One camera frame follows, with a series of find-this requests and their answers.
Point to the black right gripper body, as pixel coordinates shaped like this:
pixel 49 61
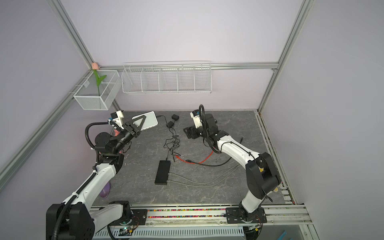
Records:
pixel 208 134

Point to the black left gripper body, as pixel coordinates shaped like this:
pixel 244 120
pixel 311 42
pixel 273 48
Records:
pixel 127 134

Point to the black network switch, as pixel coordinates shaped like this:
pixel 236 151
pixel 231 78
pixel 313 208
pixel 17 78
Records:
pixel 163 172

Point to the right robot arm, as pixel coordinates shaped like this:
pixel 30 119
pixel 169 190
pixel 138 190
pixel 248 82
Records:
pixel 262 174

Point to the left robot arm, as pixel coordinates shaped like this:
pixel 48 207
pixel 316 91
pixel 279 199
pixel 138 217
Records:
pixel 72 219

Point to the pink watering can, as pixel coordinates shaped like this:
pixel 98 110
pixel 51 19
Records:
pixel 115 132

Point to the black power adapter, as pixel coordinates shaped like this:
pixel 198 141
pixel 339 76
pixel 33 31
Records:
pixel 175 117
pixel 170 124

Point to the purple garden trowel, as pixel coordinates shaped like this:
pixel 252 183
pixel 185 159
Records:
pixel 105 191

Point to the artificial tulip flower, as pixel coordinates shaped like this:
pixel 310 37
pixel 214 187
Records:
pixel 99 79

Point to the small white wire basket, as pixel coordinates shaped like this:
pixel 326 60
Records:
pixel 87 94

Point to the long white wire basket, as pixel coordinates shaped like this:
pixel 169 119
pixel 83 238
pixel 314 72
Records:
pixel 167 77

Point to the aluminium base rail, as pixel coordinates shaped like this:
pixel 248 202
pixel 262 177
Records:
pixel 199 221

